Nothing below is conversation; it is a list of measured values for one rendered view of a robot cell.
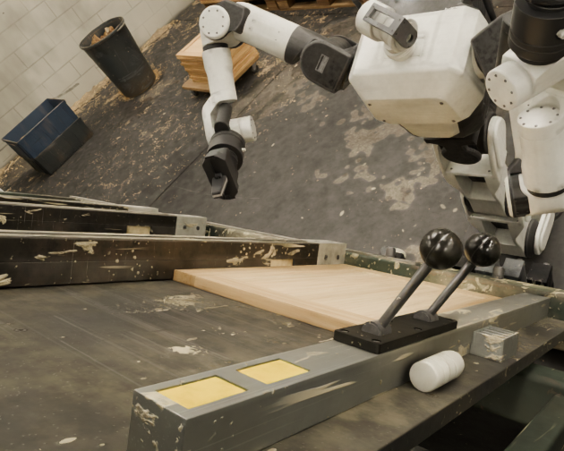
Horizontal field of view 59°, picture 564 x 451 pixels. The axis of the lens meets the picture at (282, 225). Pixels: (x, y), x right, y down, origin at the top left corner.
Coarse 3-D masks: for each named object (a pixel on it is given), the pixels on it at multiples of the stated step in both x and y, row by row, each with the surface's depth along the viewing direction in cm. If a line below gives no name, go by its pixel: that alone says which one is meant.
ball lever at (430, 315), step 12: (468, 240) 55; (480, 240) 54; (492, 240) 53; (468, 252) 54; (480, 252) 53; (492, 252) 53; (468, 264) 55; (480, 264) 54; (492, 264) 54; (456, 276) 56; (456, 288) 57; (444, 300) 57; (420, 312) 58; (432, 312) 58
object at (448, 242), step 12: (444, 228) 45; (432, 240) 44; (444, 240) 44; (456, 240) 44; (420, 252) 46; (432, 252) 44; (444, 252) 44; (456, 252) 44; (432, 264) 45; (444, 264) 44; (456, 264) 45; (420, 276) 46; (408, 288) 47; (396, 300) 48; (384, 312) 49; (396, 312) 48; (372, 324) 48; (384, 324) 48
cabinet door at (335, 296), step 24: (336, 264) 128; (216, 288) 81; (240, 288) 79; (264, 288) 81; (288, 288) 86; (312, 288) 89; (336, 288) 93; (360, 288) 96; (384, 288) 100; (432, 288) 110; (288, 312) 72; (312, 312) 69; (336, 312) 70; (360, 312) 74; (408, 312) 79
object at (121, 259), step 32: (0, 256) 65; (32, 256) 69; (64, 256) 72; (96, 256) 76; (128, 256) 81; (160, 256) 85; (192, 256) 91; (224, 256) 97; (256, 256) 105; (288, 256) 113; (320, 256) 123
